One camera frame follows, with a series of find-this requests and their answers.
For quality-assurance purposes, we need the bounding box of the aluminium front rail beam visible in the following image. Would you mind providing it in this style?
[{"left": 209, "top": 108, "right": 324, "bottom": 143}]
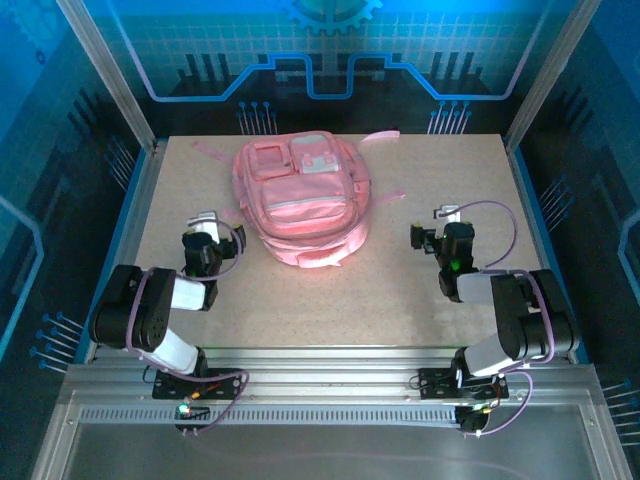
[{"left": 59, "top": 344, "right": 609, "bottom": 409}]

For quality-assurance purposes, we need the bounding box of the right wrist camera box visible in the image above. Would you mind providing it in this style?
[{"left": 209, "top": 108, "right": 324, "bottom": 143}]
[{"left": 432, "top": 203, "right": 462, "bottom": 226}]

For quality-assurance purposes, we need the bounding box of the table side rail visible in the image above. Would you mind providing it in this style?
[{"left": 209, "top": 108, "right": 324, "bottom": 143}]
[
  {"left": 84, "top": 139, "right": 169, "bottom": 364},
  {"left": 504, "top": 142, "right": 590, "bottom": 364}
]

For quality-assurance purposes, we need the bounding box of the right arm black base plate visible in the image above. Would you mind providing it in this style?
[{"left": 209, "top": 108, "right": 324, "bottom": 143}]
[{"left": 418, "top": 367, "right": 509, "bottom": 400}]

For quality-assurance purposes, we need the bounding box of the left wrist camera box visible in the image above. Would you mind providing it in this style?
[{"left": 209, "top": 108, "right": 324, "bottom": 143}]
[{"left": 188, "top": 212, "right": 221, "bottom": 245}]

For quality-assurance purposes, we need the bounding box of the pink backpack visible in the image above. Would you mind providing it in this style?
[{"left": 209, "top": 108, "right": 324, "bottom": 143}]
[{"left": 192, "top": 129, "right": 406, "bottom": 271}]

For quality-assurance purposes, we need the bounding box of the aluminium frame post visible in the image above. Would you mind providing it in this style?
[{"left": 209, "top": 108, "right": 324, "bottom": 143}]
[
  {"left": 503, "top": 0, "right": 602, "bottom": 151},
  {"left": 53, "top": 0, "right": 160, "bottom": 152}
]

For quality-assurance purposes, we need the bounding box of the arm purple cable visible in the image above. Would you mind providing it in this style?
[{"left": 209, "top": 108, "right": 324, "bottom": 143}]
[
  {"left": 124, "top": 219, "right": 250, "bottom": 437},
  {"left": 439, "top": 199, "right": 556, "bottom": 440}
]

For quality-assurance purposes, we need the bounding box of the metal lower tray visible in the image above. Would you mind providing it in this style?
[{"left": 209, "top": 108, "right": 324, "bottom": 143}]
[{"left": 29, "top": 389, "right": 634, "bottom": 480}]

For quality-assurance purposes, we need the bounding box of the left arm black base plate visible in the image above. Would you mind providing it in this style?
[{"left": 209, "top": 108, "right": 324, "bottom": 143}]
[{"left": 152, "top": 367, "right": 241, "bottom": 400}]

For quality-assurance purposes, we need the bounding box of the slotted grey cable duct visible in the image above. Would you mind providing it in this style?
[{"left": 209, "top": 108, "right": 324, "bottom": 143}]
[{"left": 79, "top": 407, "right": 460, "bottom": 427}]

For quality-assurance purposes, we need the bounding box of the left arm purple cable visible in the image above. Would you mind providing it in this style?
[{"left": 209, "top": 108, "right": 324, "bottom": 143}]
[{"left": 124, "top": 219, "right": 250, "bottom": 437}]

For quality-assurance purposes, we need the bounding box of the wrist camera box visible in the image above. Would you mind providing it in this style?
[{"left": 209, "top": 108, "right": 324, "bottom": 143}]
[
  {"left": 188, "top": 212, "right": 221, "bottom": 245},
  {"left": 432, "top": 203, "right": 462, "bottom": 226}
]

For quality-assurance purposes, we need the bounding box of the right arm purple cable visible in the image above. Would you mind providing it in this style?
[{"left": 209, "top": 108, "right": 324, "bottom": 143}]
[{"left": 439, "top": 199, "right": 556, "bottom": 440}]

